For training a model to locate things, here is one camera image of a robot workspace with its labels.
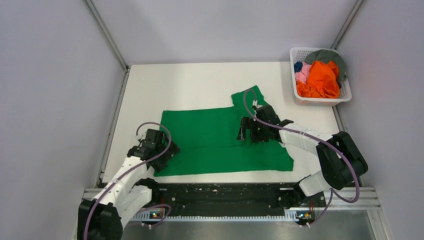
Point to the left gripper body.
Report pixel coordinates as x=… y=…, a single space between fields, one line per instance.
x=160 y=148

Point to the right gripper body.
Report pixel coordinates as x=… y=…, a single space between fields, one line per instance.
x=258 y=132

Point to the green t-shirt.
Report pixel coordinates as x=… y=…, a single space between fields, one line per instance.
x=208 y=143

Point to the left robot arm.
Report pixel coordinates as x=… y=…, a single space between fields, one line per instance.
x=105 y=216

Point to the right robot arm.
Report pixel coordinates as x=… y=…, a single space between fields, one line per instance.
x=341 y=162

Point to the pink garment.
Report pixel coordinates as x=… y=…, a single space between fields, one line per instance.
x=304 y=74

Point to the dark blue garment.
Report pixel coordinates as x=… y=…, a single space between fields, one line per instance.
x=298 y=66

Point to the orange t-shirt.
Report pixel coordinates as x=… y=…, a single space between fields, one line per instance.
x=321 y=83

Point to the grey-green garment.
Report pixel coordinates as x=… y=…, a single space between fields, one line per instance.
x=326 y=56

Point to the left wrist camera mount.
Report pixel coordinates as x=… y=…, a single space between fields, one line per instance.
x=140 y=137

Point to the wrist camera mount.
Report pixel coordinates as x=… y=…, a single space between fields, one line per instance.
x=256 y=105
x=140 y=137

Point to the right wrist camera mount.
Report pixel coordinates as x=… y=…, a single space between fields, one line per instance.
x=256 y=105

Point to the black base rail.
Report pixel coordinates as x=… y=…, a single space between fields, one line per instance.
x=232 y=199

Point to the white cable duct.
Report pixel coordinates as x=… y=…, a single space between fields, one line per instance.
x=147 y=216

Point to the left corner aluminium post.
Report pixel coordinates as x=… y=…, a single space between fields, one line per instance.
x=105 y=33

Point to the corner aluminium post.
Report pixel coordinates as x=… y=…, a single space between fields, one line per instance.
x=358 y=5
x=105 y=33

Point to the right corner aluminium post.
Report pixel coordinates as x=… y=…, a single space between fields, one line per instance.
x=358 y=5

